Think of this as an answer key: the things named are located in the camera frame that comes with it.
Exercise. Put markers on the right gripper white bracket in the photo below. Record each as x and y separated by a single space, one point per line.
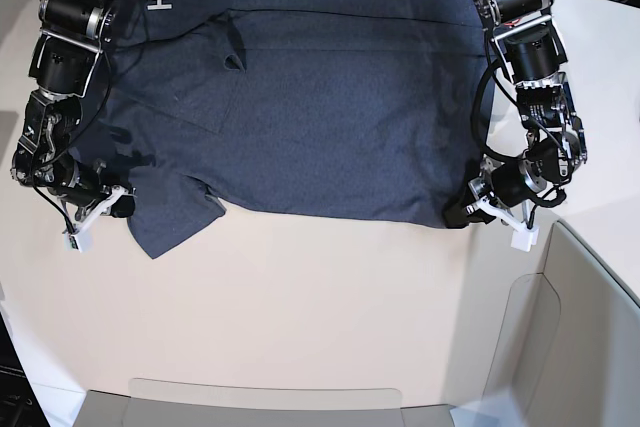
118 203

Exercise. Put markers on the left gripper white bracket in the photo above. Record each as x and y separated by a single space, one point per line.
501 191

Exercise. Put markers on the dark blue t-shirt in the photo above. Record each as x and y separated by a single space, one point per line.
356 109

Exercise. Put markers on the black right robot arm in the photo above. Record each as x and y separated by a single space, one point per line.
70 48

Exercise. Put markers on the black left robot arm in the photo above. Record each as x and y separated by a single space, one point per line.
523 46

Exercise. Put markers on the grey right side partition panel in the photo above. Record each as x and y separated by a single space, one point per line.
591 374

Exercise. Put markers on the grey partition panel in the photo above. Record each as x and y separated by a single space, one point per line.
591 374
102 409

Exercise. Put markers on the grey front partition panel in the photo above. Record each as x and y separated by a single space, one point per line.
102 409

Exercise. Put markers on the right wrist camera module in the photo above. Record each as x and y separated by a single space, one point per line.
80 241

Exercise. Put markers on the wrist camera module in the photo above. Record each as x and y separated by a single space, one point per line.
80 241
524 240

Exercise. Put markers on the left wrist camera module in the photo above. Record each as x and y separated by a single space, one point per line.
524 240

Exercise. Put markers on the clear acrylic right panel bracket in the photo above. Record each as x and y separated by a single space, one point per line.
528 329

